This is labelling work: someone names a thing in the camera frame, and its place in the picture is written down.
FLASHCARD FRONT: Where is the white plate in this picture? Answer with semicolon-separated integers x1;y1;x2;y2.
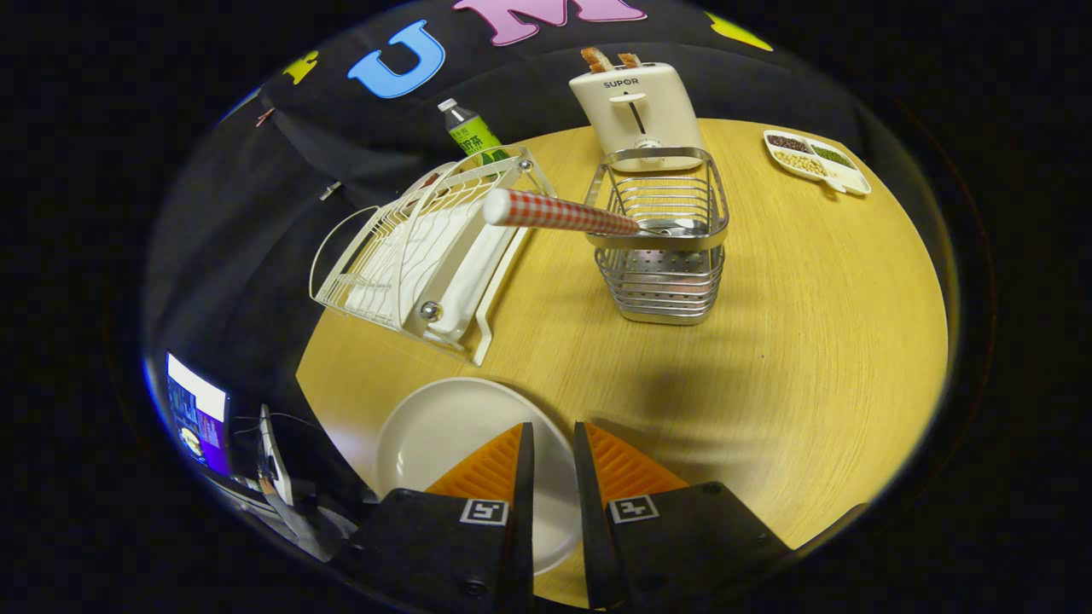
376;378;584;576

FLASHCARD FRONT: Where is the metal wire basket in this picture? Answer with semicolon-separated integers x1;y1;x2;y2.
584;147;731;327

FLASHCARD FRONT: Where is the black backdrop cloth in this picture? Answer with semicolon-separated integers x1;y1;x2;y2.
143;0;961;478

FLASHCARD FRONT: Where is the white side desk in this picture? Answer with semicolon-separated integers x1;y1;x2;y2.
258;405;296;507

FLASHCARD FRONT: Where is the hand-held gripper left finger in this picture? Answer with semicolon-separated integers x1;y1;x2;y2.
341;422;537;613

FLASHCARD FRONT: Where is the green label drink bottle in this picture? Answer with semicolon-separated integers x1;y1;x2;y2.
438;98;511;168

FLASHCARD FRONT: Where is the white divided bean dish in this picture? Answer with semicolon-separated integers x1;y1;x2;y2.
763;129;873;197

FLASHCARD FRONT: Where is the red checked handle spoon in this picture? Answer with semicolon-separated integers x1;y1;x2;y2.
483;188;696;239

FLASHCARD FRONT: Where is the white wire dish rack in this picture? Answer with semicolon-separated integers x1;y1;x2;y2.
309;145;560;368

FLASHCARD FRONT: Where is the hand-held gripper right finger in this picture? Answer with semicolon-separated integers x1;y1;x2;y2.
573;420;794;611

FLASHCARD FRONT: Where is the white toaster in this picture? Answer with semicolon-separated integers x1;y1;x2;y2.
569;61;707;171

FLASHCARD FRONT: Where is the computer monitor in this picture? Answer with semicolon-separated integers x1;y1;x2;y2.
165;352;231;477

